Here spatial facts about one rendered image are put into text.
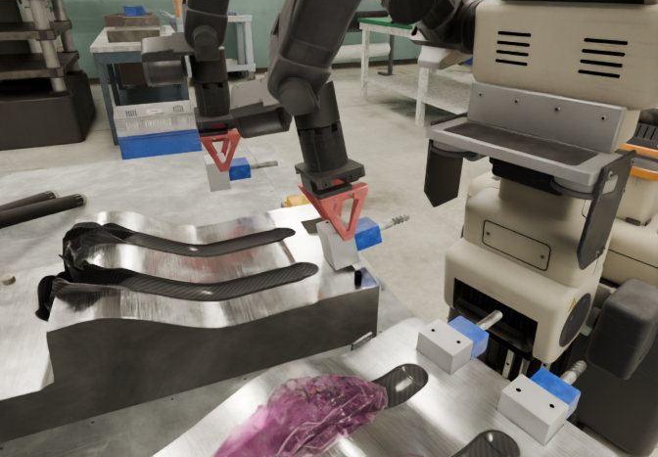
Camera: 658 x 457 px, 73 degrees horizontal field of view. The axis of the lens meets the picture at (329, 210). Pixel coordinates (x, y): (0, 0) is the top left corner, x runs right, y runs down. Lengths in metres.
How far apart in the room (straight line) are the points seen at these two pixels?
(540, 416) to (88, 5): 6.77
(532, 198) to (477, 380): 0.37
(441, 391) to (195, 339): 0.28
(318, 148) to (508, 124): 0.32
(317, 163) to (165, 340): 0.27
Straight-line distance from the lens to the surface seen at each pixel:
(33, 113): 4.47
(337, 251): 0.60
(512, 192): 0.83
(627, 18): 0.68
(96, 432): 0.60
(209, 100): 0.78
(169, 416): 0.59
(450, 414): 0.51
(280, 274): 0.62
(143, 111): 4.05
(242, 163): 0.83
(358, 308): 0.60
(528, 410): 0.50
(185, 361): 0.57
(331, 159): 0.56
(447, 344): 0.53
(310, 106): 0.50
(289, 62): 0.46
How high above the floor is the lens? 1.24
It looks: 27 degrees down
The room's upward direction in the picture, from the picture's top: straight up
